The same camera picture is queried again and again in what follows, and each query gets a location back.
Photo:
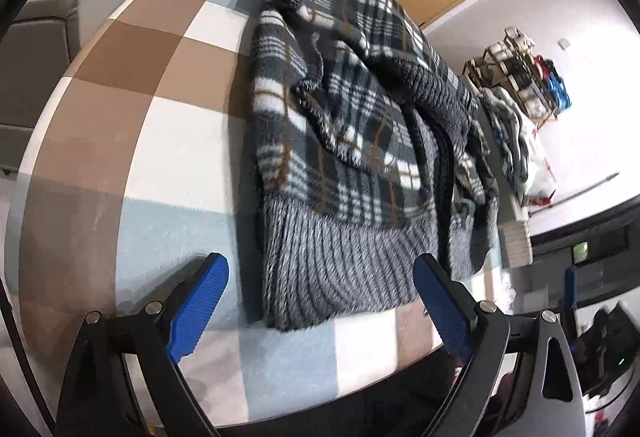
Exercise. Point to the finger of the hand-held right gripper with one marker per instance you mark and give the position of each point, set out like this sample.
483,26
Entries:
570,282

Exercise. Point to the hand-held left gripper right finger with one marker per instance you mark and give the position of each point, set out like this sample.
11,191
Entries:
440,307

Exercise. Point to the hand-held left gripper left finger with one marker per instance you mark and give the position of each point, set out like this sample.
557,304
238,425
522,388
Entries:
200,302

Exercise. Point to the plaid fleece jacket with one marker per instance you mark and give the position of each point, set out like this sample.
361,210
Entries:
350,142

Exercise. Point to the pile of folded clothes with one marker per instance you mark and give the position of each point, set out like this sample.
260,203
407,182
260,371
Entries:
530,152

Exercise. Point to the woven laundry basket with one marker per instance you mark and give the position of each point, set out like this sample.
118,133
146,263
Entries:
515,244

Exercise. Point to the grey bench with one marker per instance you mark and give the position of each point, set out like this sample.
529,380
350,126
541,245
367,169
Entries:
520,212

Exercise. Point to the metal rod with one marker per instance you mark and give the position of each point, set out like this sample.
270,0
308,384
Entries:
580,191

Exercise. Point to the blue plaid shirt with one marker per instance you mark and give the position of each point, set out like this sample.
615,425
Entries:
507,152

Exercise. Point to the checkered bed sheet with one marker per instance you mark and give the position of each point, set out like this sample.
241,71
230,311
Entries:
150,142

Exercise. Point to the grey upholstered seat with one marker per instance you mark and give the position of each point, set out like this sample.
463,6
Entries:
35,67

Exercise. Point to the black wall television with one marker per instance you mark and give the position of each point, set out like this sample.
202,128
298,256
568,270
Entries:
600,237

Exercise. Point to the white light switch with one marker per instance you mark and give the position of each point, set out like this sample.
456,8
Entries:
564,43

